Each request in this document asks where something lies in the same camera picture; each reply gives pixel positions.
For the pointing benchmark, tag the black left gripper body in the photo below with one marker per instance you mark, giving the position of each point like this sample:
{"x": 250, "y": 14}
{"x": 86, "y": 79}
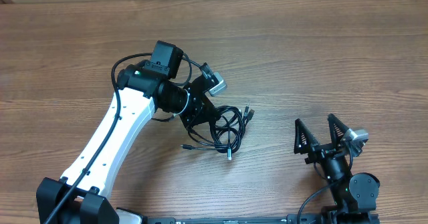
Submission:
{"x": 194, "y": 110}

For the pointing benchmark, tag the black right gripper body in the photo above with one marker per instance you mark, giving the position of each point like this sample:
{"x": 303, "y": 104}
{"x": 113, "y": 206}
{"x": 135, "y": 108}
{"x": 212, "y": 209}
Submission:
{"x": 322, "y": 153}

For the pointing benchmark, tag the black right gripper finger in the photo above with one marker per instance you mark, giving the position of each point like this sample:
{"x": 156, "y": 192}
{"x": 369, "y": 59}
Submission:
{"x": 337, "y": 129}
{"x": 305, "y": 141}

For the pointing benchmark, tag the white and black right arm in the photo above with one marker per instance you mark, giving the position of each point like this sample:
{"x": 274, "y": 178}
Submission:
{"x": 354, "y": 195}

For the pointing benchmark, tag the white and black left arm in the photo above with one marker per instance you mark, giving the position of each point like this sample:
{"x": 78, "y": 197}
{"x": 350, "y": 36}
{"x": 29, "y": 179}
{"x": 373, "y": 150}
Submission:
{"x": 81, "y": 194}

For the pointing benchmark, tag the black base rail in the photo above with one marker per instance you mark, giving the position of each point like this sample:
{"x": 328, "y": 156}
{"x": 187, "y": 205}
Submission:
{"x": 234, "y": 220}

